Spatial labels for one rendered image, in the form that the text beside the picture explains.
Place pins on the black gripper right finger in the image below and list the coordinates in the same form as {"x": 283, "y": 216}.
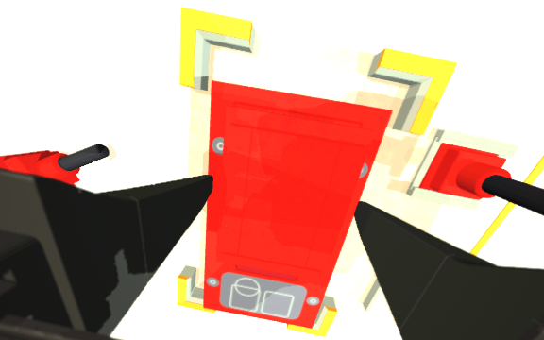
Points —
{"x": 437, "y": 291}

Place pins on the yellow rectangular outline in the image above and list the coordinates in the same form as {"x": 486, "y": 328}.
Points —
{"x": 507, "y": 209}

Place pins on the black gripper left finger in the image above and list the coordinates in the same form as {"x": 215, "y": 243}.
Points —
{"x": 103, "y": 248}

